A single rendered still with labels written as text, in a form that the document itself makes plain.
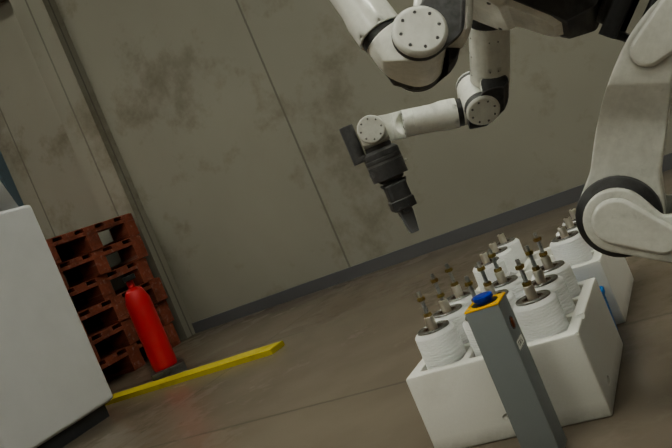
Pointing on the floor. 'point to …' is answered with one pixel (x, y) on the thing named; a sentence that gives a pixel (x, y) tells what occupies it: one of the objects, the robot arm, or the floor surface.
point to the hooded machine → (41, 343)
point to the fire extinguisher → (151, 332)
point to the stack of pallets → (74, 268)
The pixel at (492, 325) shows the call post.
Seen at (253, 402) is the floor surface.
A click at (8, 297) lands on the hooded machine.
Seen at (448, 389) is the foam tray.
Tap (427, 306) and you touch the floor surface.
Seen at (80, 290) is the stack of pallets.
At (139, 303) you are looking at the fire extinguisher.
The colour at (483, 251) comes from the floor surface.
